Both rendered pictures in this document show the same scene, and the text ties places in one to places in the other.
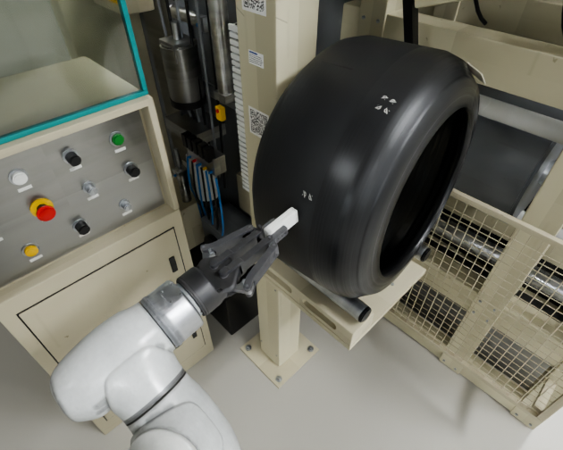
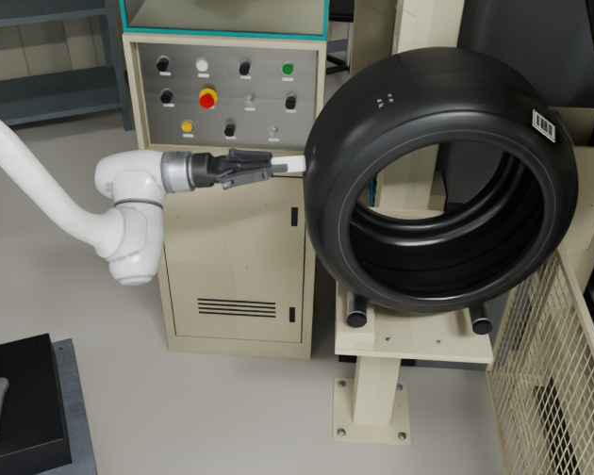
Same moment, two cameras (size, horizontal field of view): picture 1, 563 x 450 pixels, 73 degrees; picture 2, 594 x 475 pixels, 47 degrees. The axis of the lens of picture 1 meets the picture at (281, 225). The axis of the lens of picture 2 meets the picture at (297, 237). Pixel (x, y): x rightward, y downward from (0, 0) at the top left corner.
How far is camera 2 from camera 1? 0.99 m
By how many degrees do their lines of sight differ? 35
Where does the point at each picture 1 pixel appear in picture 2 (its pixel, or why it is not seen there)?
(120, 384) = (122, 179)
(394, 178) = (360, 160)
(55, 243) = (206, 132)
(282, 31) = (409, 23)
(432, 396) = not seen: outside the picture
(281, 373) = (348, 430)
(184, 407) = (138, 213)
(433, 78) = (442, 98)
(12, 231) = (182, 104)
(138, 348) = (142, 169)
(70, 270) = not seen: hidden behind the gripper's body
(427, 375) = not seen: outside the picture
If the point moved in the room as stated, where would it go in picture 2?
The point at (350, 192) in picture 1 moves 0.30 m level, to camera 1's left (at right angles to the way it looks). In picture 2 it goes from (327, 155) to (230, 99)
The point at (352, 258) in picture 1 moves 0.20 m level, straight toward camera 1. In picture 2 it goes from (318, 218) to (224, 245)
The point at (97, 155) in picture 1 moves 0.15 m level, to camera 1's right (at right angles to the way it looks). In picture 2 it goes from (266, 75) to (303, 94)
